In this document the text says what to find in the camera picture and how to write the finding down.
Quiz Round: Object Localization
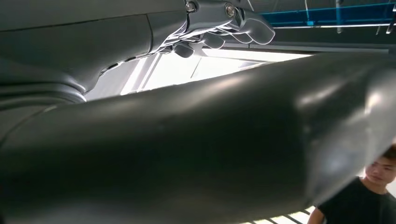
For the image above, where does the person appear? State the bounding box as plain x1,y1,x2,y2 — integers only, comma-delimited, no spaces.
308,143,396,224

